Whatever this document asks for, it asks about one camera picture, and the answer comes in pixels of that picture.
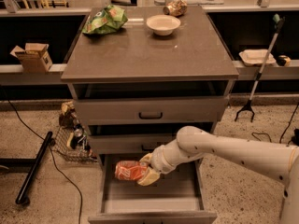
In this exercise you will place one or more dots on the red coke can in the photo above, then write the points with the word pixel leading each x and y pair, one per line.
pixel 130 170

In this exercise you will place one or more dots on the yellow black tape measure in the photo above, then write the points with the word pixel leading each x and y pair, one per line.
pixel 283 60

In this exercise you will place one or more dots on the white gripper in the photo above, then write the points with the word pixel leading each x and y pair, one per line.
pixel 160 160

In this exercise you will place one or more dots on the black table leg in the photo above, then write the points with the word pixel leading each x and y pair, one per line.
pixel 28 166

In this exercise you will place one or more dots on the small cardboard box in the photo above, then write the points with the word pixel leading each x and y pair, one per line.
pixel 34 58

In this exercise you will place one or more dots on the grey top drawer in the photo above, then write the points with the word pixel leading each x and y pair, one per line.
pixel 150 102

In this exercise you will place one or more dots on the wire basket with items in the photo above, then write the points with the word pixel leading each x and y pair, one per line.
pixel 72 144

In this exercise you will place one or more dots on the crushed brown can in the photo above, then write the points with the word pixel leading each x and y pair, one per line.
pixel 175 8

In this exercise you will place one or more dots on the grabber reacher tool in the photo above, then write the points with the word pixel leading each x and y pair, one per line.
pixel 279 21

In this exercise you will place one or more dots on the grey middle drawer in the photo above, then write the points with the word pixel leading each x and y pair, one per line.
pixel 137 138

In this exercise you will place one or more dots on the white bowl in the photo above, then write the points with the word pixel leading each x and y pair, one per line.
pixel 163 24

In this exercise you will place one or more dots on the grey drawer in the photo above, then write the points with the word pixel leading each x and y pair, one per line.
pixel 176 198
pixel 150 102
pixel 137 138

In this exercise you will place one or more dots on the white takeout tray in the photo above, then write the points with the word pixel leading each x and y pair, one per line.
pixel 251 57

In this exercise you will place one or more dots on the grey bottom drawer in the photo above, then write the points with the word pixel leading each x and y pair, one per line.
pixel 176 198

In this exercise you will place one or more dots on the green chip bag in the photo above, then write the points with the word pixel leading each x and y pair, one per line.
pixel 106 21

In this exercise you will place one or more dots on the grey drawer cabinet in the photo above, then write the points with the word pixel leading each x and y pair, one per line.
pixel 135 54

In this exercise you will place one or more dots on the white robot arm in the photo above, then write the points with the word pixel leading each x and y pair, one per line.
pixel 276 161

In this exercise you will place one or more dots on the brown paper bag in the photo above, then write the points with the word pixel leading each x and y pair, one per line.
pixel 67 116

